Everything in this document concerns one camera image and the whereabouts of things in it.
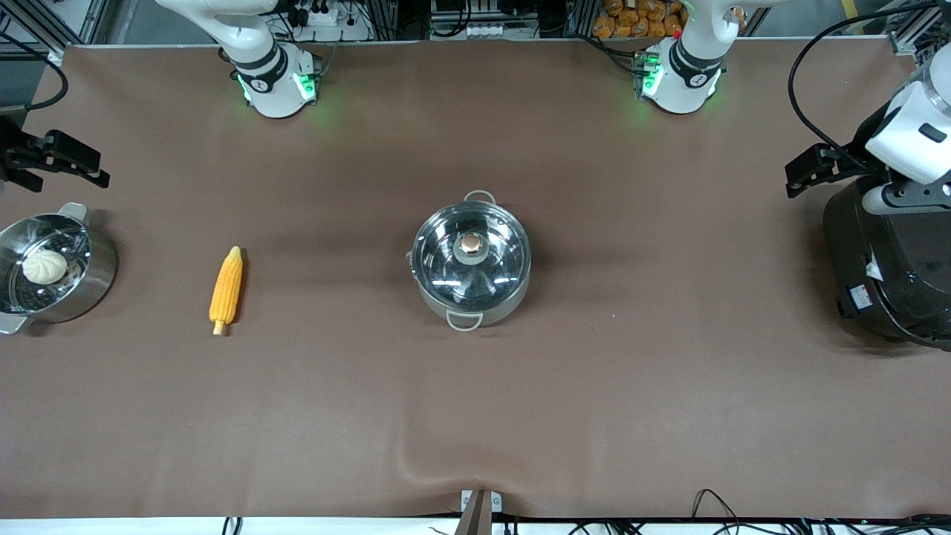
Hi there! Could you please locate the yellow corn cob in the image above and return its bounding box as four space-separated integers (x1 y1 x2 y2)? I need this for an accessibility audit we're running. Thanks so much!
209 246 244 336

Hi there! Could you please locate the glass pot lid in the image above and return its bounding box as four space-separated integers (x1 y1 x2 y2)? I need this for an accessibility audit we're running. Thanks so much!
413 202 532 307

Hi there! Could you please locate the steel steamer pot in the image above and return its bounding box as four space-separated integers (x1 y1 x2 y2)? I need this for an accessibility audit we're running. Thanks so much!
0 202 119 335

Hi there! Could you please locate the stainless steel pot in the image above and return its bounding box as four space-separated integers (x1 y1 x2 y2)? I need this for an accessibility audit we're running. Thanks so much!
406 190 533 333

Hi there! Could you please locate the white steamed bun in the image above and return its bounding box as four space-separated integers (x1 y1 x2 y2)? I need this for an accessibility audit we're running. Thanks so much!
22 249 69 285

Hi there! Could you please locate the black rice cooker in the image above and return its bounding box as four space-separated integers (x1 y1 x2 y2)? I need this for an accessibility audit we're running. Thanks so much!
822 175 951 351

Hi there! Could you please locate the bag of orange snacks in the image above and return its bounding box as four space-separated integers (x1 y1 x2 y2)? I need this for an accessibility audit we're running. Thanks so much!
591 0 686 40

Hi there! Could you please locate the white power strip with plugs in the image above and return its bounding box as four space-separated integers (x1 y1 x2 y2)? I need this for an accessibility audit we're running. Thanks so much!
288 0 347 29

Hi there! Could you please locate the white socket strip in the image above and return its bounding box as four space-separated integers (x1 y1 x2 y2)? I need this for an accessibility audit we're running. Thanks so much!
430 22 497 40

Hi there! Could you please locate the brown table mat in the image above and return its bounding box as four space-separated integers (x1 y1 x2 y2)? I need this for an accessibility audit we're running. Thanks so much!
0 39 951 519

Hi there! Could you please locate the aluminium frame profile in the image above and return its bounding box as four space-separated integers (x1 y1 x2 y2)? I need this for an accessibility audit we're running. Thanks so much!
886 0 951 57
0 0 114 59

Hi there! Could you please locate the black looped cable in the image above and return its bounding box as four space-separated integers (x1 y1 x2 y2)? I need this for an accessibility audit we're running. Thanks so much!
691 488 745 521

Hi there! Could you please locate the metal edge bracket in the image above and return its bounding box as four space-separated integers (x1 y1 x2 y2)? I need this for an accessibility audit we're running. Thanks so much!
460 489 503 535

